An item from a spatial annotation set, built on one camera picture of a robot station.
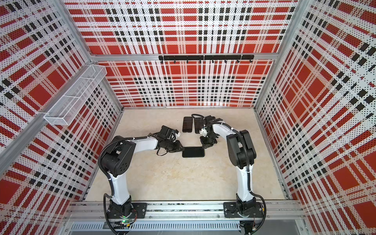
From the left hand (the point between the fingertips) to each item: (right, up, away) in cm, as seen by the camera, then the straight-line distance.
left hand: (183, 151), depth 95 cm
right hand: (+14, +3, 0) cm, 15 cm away
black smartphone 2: (+7, 0, -1) cm, 7 cm away
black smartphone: (+2, +18, +17) cm, 25 cm away
